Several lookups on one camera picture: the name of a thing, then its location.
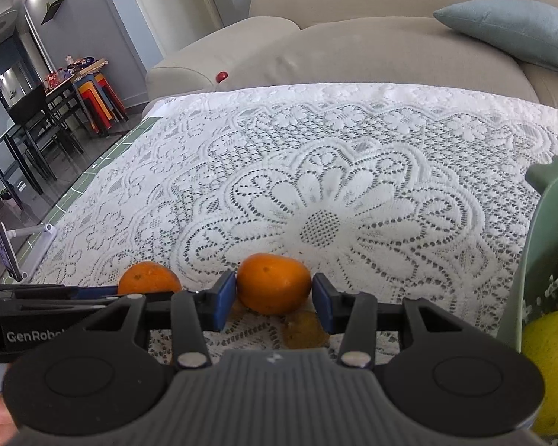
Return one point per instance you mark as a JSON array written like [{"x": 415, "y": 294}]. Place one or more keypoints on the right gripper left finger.
[{"x": 193, "y": 313}]

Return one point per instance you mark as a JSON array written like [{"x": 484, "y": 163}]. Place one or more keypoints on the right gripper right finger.
[{"x": 353, "y": 316}]

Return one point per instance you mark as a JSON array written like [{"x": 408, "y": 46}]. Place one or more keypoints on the orange tangerine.
[
  {"x": 148, "y": 277},
  {"x": 272, "y": 284}
]

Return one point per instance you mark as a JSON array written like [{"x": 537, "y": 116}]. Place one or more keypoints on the brown kiwi left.
[{"x": 302, "y": 330}]

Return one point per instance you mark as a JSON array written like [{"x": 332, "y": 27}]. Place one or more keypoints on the white lace tablecloth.
[{"x": 394, "y": 190}]

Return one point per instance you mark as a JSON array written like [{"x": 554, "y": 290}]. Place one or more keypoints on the yellow green pomelo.
[{"x": 540, "y": 345}]

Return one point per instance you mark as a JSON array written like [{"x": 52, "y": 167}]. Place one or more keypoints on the green fruit bowl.
[{"x": 534, "y": 291}]

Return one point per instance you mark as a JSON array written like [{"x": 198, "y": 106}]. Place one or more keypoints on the black dining chair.
[{"x": 41, "y": 129}]

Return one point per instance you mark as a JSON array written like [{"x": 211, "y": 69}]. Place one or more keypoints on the stacked colourful stools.
[{"x": 102, "y": 104}]

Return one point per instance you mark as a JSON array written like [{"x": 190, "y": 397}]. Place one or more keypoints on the small red object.
[{"x": 221, "y": 76}]

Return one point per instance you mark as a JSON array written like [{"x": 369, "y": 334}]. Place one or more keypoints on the beige sofa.
[{"x": 284, "y": 42}]

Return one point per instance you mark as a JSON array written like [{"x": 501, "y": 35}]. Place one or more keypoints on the cream door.
[{"x": 178, "y": 23}]

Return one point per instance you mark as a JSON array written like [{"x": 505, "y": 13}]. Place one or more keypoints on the light blue cushion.
[{"x": 525, "y": 29}]

